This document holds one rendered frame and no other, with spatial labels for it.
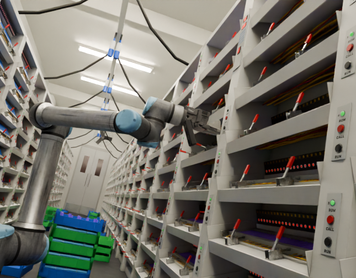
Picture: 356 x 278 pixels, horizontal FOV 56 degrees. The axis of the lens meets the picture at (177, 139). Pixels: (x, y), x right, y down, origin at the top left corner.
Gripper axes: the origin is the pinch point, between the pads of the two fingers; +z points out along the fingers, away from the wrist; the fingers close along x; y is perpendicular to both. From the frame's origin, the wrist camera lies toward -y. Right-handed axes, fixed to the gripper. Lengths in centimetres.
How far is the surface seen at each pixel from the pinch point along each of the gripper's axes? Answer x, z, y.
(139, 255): 124, 2, -74
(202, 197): 3.1, -0.9, -29.5
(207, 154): 7.2, -2.0, -9.3
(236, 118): -16.1, -0.8, 3.9
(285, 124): -58, -2, -9
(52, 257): 88, -58, -83
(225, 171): -16.1, -0.4, -18.6
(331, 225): -82, -2, -35
